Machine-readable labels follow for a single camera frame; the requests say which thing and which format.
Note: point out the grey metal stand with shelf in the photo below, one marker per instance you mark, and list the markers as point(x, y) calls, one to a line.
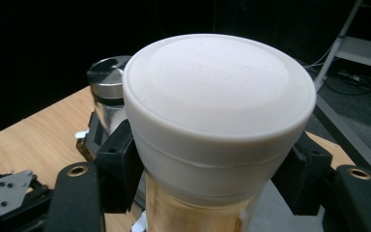
point(357, 50)

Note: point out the silver-lidded glass jar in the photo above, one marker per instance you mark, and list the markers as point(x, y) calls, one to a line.
point(108, 87)

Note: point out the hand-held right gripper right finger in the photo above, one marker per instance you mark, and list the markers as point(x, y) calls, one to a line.
point(302, 174)

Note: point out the grey metal frame bar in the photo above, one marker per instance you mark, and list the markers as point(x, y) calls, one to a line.
point(348, 138)

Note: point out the amber jar with white lid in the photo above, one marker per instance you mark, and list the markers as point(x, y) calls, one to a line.
point(219, 106)

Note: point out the dark rectangular stand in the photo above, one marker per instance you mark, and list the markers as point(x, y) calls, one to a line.
point(95, 138)

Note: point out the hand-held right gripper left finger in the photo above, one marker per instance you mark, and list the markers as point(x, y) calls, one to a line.
point(119, 167)

